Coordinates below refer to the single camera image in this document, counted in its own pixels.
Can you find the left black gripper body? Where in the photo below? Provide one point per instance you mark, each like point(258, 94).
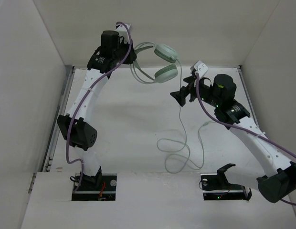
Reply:
point(123, 47)

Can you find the mint green headphones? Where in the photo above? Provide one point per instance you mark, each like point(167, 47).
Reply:
point(160, 73)

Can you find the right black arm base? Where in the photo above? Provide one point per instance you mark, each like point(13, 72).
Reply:
point(213, 190)

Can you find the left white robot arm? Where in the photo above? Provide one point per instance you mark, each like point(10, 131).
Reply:
point(80, 135)

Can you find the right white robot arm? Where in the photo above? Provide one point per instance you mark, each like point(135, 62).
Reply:
point(278, 178)

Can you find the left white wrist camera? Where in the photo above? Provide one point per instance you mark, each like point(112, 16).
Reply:
point(122, 30)

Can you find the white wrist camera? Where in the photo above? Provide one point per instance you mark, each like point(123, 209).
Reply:
point(122, 30)
point(199, 69)

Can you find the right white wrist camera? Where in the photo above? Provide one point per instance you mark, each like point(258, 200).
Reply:
point(199, 69)

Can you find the right aluminium rail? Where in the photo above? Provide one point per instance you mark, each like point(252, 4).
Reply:
point(253, 115)

